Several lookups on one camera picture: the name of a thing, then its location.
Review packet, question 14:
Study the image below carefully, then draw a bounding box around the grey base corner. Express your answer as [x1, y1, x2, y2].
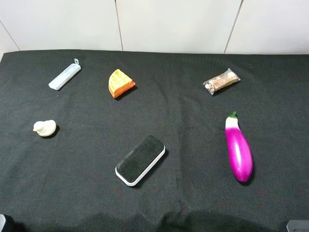
[0, 214, 6, 232]
[286, 220, 309, 232]

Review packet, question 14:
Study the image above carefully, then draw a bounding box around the wrapped snack bar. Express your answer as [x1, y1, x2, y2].
[202, 68, 240, 95]

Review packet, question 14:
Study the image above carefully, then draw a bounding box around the black white board eraser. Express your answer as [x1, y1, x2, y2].
[115, 135, 166, 187]

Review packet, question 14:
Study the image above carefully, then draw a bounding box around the white toy duck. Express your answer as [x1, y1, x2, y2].
[33, 120, 56, 137]

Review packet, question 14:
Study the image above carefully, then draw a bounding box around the grey left base corner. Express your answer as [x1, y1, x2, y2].
[0, 214, 6, 232]

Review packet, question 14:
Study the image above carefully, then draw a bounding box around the grey right base corner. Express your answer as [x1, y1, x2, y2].
[286, 220, 309, 232]

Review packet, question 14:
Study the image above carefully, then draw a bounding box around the purple toy eggplant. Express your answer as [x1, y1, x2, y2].
[225, 111, 253, 183]

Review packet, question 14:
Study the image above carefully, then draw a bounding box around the orange waffle wedge toy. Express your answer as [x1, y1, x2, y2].
[108, 69, 135, 99]

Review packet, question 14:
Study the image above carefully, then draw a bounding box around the translucent plastic case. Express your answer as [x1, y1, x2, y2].
[48, 58, 82, 91]

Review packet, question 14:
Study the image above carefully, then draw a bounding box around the black table cloth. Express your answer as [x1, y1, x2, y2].
[0, 50, 309, 232]

